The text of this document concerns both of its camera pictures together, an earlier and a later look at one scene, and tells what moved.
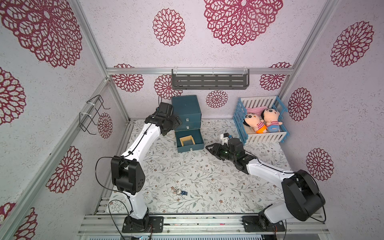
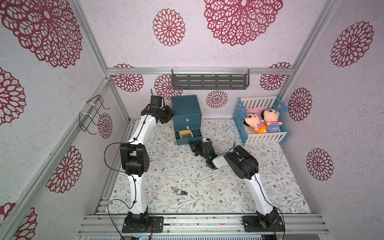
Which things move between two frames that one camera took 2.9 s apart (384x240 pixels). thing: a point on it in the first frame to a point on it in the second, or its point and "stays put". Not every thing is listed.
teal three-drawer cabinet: [189, 136] stays put
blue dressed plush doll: [271, 117] stays put
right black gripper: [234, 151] to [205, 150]
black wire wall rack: [92, 113] stays put
